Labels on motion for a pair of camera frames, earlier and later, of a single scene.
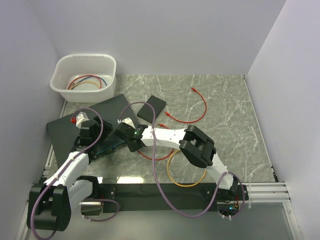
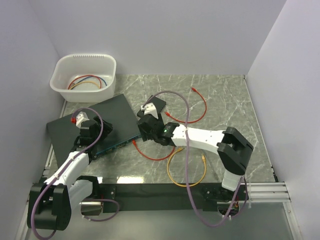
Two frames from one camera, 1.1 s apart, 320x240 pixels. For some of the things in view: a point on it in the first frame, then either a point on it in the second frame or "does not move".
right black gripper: x=132 y=148 → x=145 y=136
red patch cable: x=168 y=156 does not move
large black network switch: x=64 y=132 does not move
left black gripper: x=107 y=128 does not move
